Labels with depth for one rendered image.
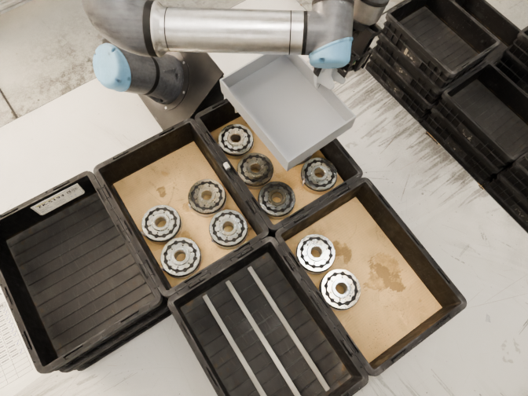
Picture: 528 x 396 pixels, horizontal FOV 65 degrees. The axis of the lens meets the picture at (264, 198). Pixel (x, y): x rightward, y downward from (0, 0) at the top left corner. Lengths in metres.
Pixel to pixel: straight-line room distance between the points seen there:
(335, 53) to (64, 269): 0.85
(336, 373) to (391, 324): 0.19
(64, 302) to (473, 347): 1.11
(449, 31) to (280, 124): 1.32
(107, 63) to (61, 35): 1.59
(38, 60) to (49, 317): 1.82
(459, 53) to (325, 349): 1.47
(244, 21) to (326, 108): 0.37
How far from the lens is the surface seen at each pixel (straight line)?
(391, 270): 1.17
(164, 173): 1.22
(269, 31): 0.77
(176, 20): 0.80
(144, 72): 1.25
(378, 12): 0.90
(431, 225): 1.40
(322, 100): 1.07
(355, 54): 0.94
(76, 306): 1.17
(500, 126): 2.12
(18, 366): 1.35
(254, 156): 1.19
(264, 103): 1.05
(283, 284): 1.10
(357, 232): 1.17
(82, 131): 1.51
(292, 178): 1.20
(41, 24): 2.92
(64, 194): 1.19
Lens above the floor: 1.91
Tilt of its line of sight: 68 degrees down
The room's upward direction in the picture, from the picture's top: 6 degrees clockwise
